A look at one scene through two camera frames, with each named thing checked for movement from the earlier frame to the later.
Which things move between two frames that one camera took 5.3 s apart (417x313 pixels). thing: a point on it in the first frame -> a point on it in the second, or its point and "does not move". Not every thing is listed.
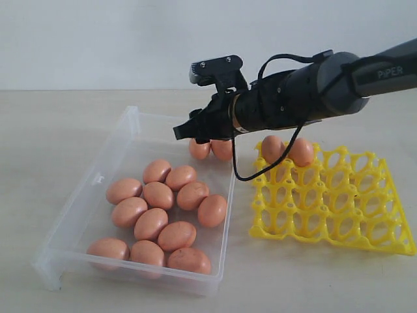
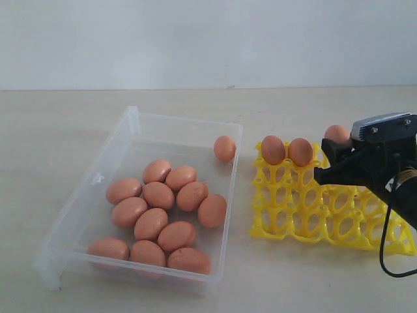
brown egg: (223, 149) does not move
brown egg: (301, 152) does not move
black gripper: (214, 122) -> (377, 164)
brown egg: (272, 147) does not move
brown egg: (145, 251) does not move
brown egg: (199, 151) -> (338, 133)
